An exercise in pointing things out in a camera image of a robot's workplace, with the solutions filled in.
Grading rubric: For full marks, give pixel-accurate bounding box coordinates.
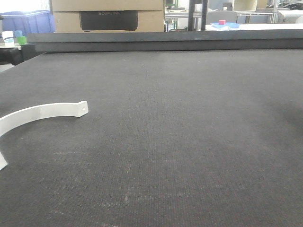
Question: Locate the large blue storage bin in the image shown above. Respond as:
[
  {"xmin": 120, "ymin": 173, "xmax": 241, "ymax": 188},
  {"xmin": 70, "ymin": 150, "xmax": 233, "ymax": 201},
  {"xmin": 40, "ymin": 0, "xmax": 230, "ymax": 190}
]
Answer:
[{"xmin": 0, "ymin": 10, "xmax": 55, "ymax": 36}]

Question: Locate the large cardboard box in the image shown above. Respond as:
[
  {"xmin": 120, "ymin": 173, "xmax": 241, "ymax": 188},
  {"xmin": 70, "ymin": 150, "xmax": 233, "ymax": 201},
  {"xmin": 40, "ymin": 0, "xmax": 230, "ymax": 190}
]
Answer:
[{"xmin": 51, "ymin": 0, "xmax": 164, "ymax": 33}]

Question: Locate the blue tray with pink cube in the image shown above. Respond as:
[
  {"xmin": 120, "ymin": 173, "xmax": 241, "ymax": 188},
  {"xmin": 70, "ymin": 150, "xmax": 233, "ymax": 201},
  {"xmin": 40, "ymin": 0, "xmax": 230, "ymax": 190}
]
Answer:
[{"xmin": 211, "ymin": 22, "xmax": 240, "ymax": 29}]

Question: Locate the pink cube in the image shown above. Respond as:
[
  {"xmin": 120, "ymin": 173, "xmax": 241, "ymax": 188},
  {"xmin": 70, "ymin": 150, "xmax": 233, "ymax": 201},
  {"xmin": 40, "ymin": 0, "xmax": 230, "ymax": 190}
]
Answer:
[{"xmin": 219, "ymin": 20, "xmax": 226, "ymax": 25}]

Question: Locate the white curved PVC pipe clamp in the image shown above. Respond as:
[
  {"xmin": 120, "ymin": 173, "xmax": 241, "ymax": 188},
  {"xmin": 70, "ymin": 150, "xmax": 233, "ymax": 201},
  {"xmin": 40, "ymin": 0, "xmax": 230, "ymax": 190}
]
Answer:
[{"xmin": 0, "ymin": 100, "xmax": 89, "ymax": 171}]

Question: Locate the light blue cube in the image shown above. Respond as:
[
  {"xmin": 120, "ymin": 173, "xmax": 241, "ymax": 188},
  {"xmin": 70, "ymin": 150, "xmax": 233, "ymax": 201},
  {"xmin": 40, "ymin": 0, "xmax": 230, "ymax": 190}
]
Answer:
[{"xmin": 14, "ymin": 30, "xmax": 23, "ymax": 38}]

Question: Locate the green cup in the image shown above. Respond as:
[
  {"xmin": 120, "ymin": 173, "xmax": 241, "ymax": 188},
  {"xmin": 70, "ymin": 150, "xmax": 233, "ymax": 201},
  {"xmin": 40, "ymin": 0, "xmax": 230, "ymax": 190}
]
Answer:
[{"xmin": 17, "ymin": 36, "xmax": 27, "ymax": 45}]

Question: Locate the dark raised table edge board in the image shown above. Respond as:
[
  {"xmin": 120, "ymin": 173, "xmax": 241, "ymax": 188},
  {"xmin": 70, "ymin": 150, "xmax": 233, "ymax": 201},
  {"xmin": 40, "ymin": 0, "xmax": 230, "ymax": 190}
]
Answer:
[{"xmin": 27, "ymin": 29, "xmax": 303, "ymax": 52}]

